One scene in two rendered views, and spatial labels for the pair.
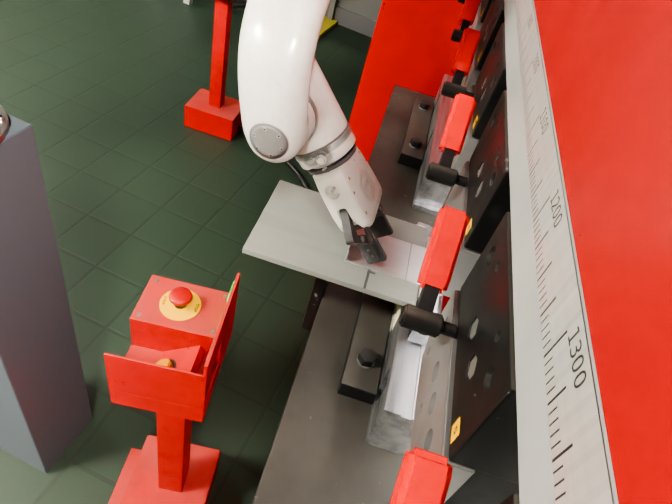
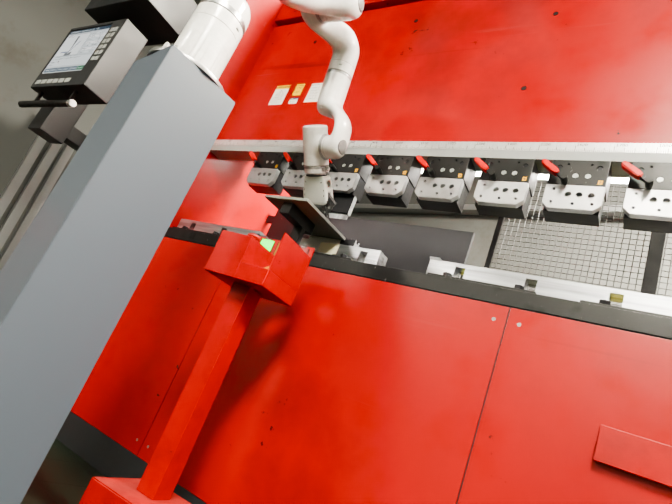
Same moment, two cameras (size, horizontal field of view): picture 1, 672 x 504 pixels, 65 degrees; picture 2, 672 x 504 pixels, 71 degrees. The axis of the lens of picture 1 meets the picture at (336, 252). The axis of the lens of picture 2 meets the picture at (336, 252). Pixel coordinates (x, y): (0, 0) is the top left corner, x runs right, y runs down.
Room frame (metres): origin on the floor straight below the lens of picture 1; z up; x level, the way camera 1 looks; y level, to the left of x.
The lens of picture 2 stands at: (-0.38, 1.15, 0.46)
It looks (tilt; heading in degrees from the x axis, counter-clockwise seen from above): 17 degrees up; 306
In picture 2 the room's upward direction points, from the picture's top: 22 degrees clockwise
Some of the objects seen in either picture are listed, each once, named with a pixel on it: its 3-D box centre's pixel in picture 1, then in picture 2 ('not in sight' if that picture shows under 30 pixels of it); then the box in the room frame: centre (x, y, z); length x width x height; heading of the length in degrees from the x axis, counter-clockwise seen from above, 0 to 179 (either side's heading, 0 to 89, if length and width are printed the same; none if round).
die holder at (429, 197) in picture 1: (442, 136); (217, 237); (1.16, -0.16, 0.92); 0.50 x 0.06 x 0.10; 179
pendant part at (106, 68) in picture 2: not in sight; (88, 64); (1.82, 0.38, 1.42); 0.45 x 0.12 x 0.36; 1
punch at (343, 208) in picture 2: not in sight; (340, 207); (0.61, -0.15, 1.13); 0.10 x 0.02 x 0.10; 179
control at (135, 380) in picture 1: (176, 336); (261, 258); (0.51, 0.22, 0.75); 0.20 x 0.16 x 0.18; 6
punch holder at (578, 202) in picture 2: not in sight; (576, 191); (-0.16, -0.14, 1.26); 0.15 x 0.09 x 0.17; 179
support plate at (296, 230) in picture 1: (341, 239); (306, 218); (0.61, 0.00, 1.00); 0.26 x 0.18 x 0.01; 89
